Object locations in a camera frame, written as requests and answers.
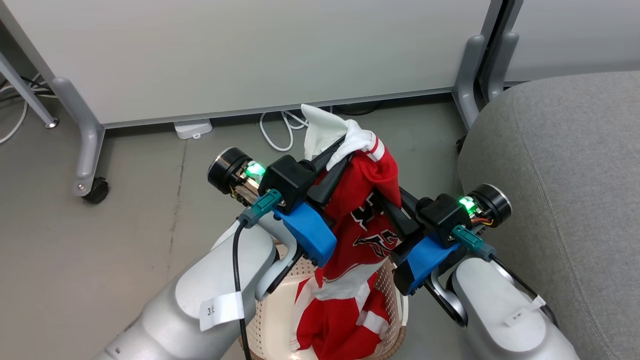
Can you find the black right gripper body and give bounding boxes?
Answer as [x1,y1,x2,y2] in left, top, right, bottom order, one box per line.
[417,184,512,248]

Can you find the grey slanted table leg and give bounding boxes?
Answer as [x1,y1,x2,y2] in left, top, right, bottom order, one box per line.
[0,50,60,129]

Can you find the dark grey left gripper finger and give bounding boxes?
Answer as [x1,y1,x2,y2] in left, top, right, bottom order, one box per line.
[299,136,347,174]
[306,154,353,206]

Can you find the white power adapter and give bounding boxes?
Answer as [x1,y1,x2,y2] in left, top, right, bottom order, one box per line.
[173,119,213,141]

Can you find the red and white jersey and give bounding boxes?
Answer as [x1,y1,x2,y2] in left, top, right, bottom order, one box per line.
[290,103,408,360]

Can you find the white floor cables bundle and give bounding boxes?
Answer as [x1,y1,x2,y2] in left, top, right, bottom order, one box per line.
[0,82,32,146]

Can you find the teal cable connector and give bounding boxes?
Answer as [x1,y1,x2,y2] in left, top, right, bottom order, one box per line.
[239,189,283,228]
[451,225,496,262]

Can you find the white looped cable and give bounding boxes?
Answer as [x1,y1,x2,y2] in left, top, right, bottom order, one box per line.
[259,110,311,152]

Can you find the narrow white partition panel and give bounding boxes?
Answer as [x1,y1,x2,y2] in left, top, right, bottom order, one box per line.
[502,0,640,83]

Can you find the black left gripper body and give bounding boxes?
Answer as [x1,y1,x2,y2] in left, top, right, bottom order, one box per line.
[207,146,319,207]

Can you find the teal right cable connector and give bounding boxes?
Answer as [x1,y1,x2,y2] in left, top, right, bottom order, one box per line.
[451,225,496,262]

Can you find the grey partition leg with caster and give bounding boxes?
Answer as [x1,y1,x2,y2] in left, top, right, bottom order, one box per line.
[51,76,106,198]

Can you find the cream plastic laundry basket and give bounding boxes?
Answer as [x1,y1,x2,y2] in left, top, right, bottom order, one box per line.
[239,240,410,360]

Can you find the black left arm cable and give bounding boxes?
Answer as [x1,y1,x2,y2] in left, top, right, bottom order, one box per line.
[232,217,251,360]

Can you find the large white partition panel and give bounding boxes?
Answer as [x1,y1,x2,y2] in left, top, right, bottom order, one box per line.
[0,0,503,130]

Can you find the black caster wheel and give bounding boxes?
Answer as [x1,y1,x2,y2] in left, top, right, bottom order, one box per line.
[82,177,110,205]

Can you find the black floor cable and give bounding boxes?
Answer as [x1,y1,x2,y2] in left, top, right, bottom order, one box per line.
[330,101,383,117]

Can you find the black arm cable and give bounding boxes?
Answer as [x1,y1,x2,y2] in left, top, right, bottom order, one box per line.
[232,217,251,360]
[492,255,558,326]

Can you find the teal left cable connector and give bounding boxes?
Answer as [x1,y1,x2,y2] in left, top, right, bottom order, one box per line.
[239,189,283,228]

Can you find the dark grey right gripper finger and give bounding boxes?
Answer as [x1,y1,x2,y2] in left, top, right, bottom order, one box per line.
[372,192,420,241]
[398,186,426,208]

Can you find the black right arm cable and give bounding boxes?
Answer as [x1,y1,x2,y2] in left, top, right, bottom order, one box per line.
[492,255,558,326]

